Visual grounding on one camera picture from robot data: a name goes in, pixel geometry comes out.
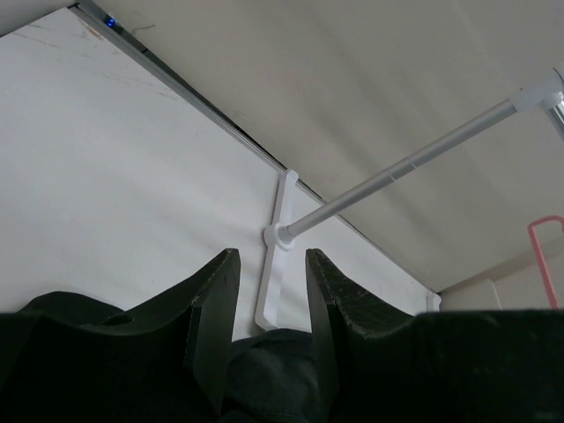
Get pink clothes hanger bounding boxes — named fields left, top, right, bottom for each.
left=527, top=215, right=563, bottom=309

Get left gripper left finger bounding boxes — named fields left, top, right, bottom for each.
left=105, top=249, right=241, bottom=414

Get white and silver clothes rack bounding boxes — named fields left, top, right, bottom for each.
left=254, top=63, right=563, bottom=330

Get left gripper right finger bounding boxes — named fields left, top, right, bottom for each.
left=305, top=249, right=413, bottom=419

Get black trousers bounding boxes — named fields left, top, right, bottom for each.
left=1, top=312, right=563, bottom=422

